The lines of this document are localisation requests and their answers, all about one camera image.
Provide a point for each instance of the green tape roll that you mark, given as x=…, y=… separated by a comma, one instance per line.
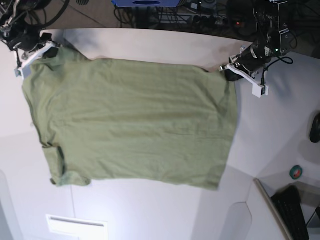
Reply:
x=296, y=172

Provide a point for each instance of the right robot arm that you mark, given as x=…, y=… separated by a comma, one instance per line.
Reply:
x=14, y=12

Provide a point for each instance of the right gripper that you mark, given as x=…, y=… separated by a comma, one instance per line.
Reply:
x=27, y=38

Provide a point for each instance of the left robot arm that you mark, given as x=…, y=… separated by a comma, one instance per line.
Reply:
x=271, y=45

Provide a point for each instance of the black keyboard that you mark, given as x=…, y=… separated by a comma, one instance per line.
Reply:
x=288, y=205

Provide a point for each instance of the black power strip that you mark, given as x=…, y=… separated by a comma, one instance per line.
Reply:
x=210, y=21

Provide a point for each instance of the blue box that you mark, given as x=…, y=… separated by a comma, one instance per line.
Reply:
x=146, y=3

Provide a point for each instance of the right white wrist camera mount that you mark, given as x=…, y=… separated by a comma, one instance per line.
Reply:
x=24, y=62

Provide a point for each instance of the green t-shirt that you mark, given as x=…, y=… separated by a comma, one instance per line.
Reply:
x=106, y=119

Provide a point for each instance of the black computer mouse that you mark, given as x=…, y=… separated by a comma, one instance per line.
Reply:
x=314, y=134

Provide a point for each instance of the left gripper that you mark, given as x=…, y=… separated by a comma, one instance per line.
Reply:
x=250, y=60

